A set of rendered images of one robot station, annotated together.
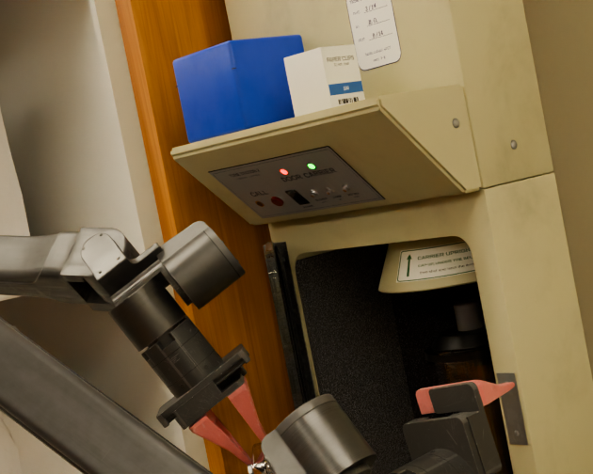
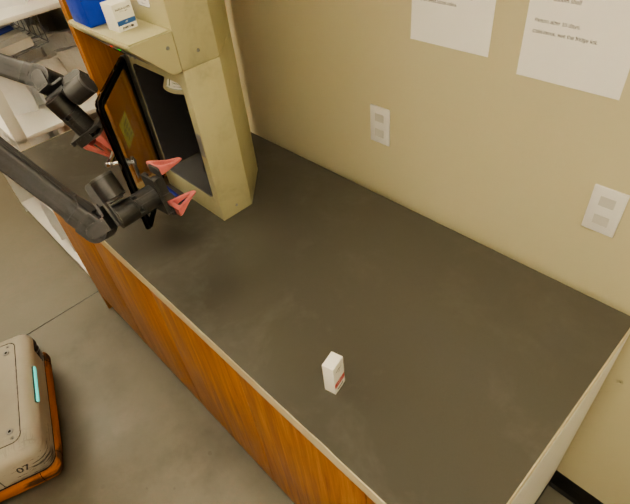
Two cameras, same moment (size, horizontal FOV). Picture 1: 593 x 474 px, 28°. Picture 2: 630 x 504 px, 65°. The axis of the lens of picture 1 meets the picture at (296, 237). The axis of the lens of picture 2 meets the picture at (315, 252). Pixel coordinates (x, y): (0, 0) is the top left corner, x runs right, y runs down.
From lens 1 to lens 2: 0.64 m
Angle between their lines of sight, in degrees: 40
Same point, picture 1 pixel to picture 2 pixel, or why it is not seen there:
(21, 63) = not seen: outside the picture
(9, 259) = (6, 69)
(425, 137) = (152, 58)
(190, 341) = (78, 118)
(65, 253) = (26, 74)
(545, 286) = (214, 102)
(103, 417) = (30, 175)
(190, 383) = (80, 133)
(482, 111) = (181, 39)
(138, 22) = not seen: outside the picture
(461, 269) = not seen: hidden behind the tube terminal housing
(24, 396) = (1, 165)
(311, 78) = (110, 16)
